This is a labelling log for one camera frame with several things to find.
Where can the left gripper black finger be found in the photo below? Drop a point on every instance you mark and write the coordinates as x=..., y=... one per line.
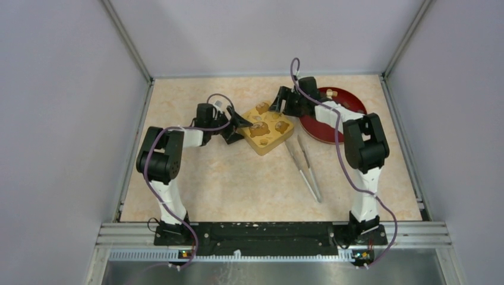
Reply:
x=235, y=120
x=231, y=137

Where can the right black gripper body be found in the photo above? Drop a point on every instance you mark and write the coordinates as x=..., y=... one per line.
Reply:
x=300, y=101

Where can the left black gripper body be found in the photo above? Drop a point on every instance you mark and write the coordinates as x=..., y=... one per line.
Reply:
x=221, y=120

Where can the gold chocolate tin box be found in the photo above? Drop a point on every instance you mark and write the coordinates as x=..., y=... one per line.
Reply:
x=265, y=135

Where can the yellow bear tin lid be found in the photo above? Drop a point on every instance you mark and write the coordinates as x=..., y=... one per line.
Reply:
x=261, y=112

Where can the silver metal tongs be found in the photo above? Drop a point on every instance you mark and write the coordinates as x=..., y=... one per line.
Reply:
x=302, y=163

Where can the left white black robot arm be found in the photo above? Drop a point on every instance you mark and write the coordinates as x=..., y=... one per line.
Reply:
x=160, y=157

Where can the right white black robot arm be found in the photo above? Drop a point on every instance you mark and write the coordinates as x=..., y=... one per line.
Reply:
x=365, y=144

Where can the red round plate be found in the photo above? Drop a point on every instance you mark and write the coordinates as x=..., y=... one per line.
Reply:
x=322, y=131

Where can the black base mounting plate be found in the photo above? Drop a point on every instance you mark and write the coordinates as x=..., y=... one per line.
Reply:
x=264, y=239

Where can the grey aluminium rail frame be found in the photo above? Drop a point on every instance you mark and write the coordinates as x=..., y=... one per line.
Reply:
x=418, y=252

